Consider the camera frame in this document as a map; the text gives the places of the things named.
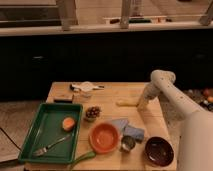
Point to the spice jar rack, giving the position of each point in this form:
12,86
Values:
204,97

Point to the red bowl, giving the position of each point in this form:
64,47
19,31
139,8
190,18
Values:
104,138

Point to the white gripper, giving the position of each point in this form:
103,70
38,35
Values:
142,104

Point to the orange fruit half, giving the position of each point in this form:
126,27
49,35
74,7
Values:
68,123

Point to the dark purple bowl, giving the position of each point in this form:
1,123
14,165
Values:
159,151

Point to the yellow banana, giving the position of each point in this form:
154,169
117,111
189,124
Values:
127,103

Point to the small metal cup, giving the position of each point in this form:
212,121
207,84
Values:
127,143

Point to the metal fork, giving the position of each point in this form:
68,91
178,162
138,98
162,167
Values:
45,149

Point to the green plastic tray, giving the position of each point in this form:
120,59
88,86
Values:
46,128

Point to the green spatula handle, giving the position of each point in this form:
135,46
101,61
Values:
86,156

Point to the dark wooden block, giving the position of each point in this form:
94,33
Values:
63,99

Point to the blue grey cloth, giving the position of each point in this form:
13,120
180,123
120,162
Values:
127,130

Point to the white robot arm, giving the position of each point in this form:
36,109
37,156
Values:
196,142

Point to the bunch of dark grapes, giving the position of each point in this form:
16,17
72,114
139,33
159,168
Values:
92,113

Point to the white citrus squeezer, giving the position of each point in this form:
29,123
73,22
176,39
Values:
86,86

